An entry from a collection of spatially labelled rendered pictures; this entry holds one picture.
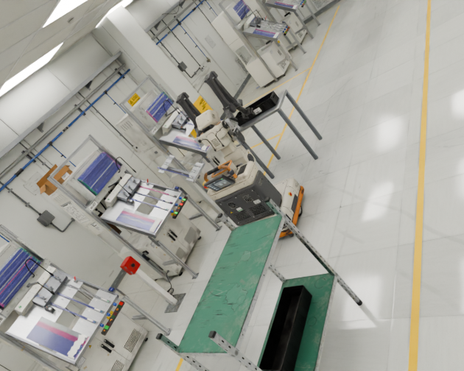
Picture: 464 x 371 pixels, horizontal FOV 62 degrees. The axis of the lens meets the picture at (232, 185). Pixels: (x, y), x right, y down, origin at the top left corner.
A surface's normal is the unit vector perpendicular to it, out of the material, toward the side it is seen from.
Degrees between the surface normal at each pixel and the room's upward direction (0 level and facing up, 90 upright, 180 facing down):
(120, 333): 90
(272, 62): 90
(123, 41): 90
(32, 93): 90
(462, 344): 0
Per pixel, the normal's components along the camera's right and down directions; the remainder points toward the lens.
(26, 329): 0.07, -0.67
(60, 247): 0.69, -0.28
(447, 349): -0.63, -0.68
